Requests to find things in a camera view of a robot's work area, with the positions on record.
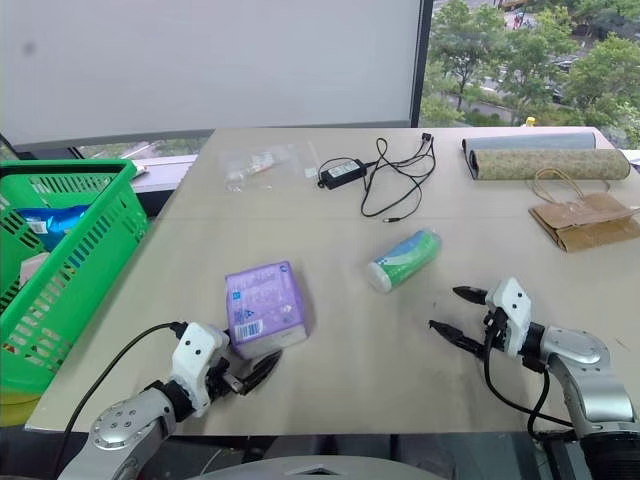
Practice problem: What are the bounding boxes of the purple tissue package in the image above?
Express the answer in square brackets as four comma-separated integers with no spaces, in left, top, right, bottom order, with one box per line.
[223,259,311,359]

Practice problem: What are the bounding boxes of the grey rounded robot torso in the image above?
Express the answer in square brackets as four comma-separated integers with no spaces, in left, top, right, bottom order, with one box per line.
[199,452,451,480]

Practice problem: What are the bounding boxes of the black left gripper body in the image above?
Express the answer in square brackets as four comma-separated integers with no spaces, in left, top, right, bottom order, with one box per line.
[204,356,251,402]

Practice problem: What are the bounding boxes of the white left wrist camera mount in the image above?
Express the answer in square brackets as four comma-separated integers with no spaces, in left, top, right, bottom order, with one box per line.
[172,322,231,419]

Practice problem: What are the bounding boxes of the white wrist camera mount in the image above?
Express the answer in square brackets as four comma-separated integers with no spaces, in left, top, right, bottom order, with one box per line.
[483,277,532,357]
[172,322,231,419]

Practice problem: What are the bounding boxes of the dark window frame post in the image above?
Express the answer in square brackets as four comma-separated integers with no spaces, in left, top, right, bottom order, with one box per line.
[409,0,435,129]

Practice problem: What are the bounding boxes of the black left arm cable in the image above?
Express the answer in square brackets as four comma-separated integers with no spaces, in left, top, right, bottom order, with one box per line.
[52,321,189,476]

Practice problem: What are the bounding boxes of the green plastic shopping basket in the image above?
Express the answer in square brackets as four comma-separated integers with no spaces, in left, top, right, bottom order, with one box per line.
[0,158,151,404]

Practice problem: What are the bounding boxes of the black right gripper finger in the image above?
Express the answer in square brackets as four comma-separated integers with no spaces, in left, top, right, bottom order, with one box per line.
[451,285,490,308]
[427,319,487,358]

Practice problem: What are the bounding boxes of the olive yellow plastic bin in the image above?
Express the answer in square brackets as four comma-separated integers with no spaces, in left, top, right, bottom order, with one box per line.
[0,392,42,429]

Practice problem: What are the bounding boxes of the white window roller blind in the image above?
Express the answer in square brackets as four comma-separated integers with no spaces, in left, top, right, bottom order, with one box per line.
[0,0,424,147]

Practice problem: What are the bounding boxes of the brown paper bag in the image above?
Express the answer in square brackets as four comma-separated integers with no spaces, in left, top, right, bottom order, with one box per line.
[528,167,640,254]

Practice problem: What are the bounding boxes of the black power adapter with cable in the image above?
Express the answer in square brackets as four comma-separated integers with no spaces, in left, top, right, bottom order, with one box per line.
[316,132,438,224]

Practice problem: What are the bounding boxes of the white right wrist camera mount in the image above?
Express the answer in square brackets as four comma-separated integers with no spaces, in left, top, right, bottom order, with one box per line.
[483,277,532,357]

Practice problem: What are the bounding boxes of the cork patterned rolled mat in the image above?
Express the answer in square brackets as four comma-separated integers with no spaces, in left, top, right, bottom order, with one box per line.
[467,148,631,183]

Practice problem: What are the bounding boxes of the blue snack bag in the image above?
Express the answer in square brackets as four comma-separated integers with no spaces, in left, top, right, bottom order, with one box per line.
[14,204,92,251]

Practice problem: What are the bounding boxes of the pale pink plastic package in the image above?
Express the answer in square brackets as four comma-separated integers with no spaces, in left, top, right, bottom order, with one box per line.
[17,249,52,289]

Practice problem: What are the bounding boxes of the clear plastic bag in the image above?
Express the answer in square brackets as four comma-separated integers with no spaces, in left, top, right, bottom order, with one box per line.
[217,142,321,194]

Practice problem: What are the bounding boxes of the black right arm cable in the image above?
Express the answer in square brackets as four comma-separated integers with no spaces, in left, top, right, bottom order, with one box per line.
[480,309,576,441]

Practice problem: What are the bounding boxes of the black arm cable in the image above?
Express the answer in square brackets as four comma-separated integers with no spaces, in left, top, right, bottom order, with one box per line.
[52,321,189,476]
[480,309,576,441]

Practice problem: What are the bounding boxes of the grey rolled mat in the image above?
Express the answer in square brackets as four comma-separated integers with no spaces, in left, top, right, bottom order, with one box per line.
[460,130,597,157]

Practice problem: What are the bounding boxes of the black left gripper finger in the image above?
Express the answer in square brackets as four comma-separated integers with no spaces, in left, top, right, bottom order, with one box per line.
[233,350,285,397]

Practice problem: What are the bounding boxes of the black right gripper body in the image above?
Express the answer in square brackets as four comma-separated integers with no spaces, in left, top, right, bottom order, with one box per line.
[481,307,508,352]

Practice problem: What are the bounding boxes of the green white wrapped roll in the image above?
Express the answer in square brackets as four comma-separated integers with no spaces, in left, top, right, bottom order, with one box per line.
[367,228,444,294]

